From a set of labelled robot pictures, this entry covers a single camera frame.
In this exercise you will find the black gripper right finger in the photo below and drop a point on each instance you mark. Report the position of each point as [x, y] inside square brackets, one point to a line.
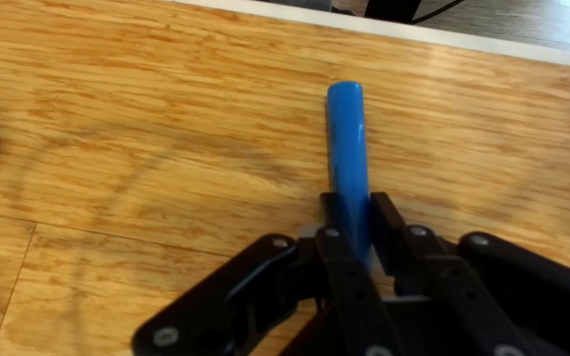
[443, 269]

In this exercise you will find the blue marker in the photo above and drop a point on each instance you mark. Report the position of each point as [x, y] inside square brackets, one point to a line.
[346, 159]

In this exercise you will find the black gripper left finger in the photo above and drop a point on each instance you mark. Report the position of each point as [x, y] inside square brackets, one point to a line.
[346, 283]

